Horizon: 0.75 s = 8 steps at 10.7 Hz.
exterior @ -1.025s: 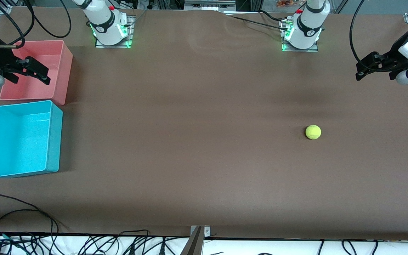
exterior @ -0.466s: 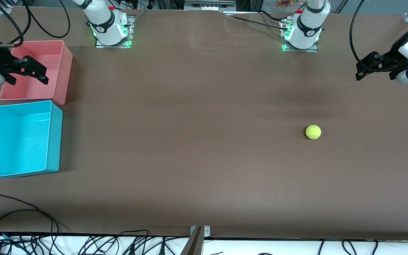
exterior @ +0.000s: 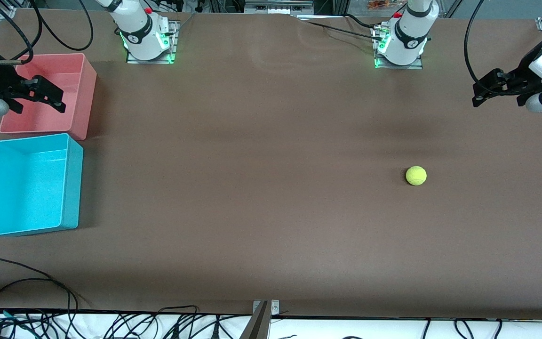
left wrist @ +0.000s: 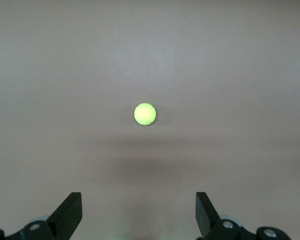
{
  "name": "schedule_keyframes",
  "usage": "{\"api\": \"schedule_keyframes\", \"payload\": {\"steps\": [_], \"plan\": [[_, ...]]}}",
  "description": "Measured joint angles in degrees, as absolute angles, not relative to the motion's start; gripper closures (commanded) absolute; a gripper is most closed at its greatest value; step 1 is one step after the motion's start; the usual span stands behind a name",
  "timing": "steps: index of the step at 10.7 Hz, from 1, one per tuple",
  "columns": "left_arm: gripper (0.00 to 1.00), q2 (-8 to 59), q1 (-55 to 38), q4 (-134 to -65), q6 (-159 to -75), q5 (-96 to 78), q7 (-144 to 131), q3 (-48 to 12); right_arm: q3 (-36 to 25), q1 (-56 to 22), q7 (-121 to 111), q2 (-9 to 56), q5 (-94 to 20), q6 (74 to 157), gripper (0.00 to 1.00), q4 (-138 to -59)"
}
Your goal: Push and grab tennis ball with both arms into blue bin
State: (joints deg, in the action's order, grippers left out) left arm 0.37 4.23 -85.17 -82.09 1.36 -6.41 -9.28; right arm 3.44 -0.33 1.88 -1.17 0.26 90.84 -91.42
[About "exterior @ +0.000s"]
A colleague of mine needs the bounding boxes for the blue plastic bin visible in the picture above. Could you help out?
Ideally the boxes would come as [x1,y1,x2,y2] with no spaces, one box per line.
[0,133,84,237]

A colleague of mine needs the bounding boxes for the pink plastic bin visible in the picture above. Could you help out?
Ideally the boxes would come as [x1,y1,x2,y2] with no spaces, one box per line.
[0,53,97,141]

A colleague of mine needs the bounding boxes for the black cable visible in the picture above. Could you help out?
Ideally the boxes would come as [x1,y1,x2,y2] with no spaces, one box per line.
[0,0,34,65]
[157,305,201,315]
[0,278,72,330]
[31,0,95,51]
[0,257,80,311]
[463,0,535,96]
[344,13,380,29]
[298,19,384,42]

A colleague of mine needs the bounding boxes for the grey aluminium post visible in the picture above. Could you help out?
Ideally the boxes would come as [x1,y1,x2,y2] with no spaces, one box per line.
[239,301,271,339]

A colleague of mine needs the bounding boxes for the yellow-green tennis ball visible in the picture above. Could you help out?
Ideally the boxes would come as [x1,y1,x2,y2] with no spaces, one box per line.
[406,166,427,186]

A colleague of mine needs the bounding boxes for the small metal table bracket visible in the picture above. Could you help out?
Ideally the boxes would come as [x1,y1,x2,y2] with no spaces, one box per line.
[253,300,280,316]

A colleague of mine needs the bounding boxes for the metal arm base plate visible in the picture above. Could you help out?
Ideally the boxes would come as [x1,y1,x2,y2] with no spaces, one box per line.
[126,20,180,64]
[374,26,424,70]

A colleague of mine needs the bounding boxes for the grey metal rail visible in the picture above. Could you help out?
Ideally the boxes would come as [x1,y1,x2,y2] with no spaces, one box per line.
[244,0,314,15]

